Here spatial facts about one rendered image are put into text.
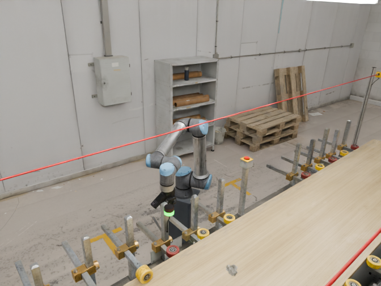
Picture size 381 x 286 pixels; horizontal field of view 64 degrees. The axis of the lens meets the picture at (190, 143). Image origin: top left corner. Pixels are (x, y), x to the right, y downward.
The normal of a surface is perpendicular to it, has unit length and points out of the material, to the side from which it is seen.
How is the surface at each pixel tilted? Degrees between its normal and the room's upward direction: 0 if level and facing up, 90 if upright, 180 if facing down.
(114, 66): 90
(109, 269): 0
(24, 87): 90
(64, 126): 90
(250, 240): 0
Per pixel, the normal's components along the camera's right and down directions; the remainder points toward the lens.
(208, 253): 0.02, -0.91
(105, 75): 0.60, 0.33
